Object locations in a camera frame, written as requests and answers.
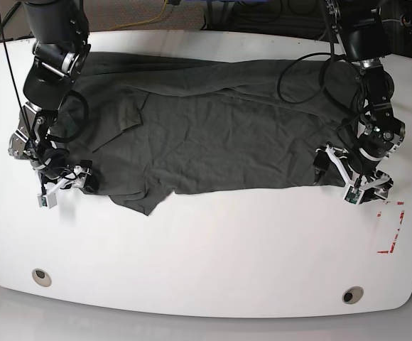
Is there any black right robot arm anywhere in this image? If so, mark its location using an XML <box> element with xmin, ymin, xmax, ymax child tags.
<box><xmin>9</xmin><ymin>0</ymin><xmax>98</xmax><ymax>201</ymax></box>

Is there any left table cable grommet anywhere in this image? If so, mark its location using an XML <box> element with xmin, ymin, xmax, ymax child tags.
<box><xmin>32</xmin><ymin>269</ymin><xmax>52</xmax><ymax>288</ymax></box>

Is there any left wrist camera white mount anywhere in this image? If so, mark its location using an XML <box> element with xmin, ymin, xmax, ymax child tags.
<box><xmin>325</xmin><ymin>144</ymin><xmax>384</xmax><ymax>205</ymax></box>

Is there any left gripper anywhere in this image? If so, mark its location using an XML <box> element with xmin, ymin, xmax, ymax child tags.
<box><xmin>313</xmin><ymin>145</ymin><xmax>394</xmax><ymax>203</ymax></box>

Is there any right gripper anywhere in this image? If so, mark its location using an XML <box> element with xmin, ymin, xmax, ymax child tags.
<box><xmin>35</xmin><ymin>160</ymin><xmax>99</xmax><ymax>195</ymax></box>

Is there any right table cable grommet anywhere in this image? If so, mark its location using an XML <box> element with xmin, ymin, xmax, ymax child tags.
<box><xmin>342</xmin><ymin>286</ymin><xmax>364</xmax><ymax>305</ymax></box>

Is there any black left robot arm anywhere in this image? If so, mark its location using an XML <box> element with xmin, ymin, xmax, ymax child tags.
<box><xmin>313</xmin><ymin>1</ymin><xmax>406</xmax><ymax>205</ymax></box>

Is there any dark grey t-shirt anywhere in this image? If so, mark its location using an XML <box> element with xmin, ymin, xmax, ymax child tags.
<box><xmin>51</xmin><ymin>53</ymin><xmax>359</xmax><ymax>215</ymax></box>

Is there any red tape rectangle marking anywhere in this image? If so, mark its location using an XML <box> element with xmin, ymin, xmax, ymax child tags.
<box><xmin>373</xmin><ymin>201</ymin><xmax>406</xmax><ymax>254</ymax></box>

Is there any table cable grommet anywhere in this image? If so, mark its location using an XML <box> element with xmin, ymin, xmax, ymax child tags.
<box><xmin>342</xmin><ymin>286</ymin><xmax>364</xmax><ymax>305</ymax></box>
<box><xmin>32</xmin><ymin>269</ymin><xmax>52</xmax><ymax>288</ymax></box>

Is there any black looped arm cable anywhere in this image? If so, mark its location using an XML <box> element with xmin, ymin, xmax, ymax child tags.
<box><xmin>276</xmin><ymin>53</ymin><xmax>349</xmax><ymax>106</ymax></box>

